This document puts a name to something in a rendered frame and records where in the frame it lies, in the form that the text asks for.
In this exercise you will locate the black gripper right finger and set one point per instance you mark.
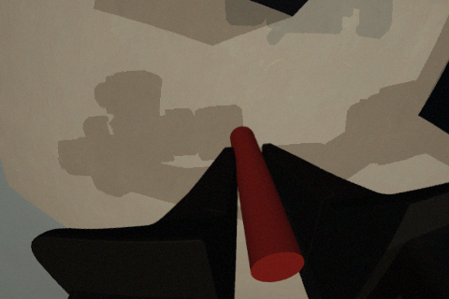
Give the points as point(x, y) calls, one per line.
point(348, 235)

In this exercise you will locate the red peg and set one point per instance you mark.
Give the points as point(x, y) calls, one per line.
point(272, 248)

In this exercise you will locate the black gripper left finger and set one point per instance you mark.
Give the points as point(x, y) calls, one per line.
point(189, 253)

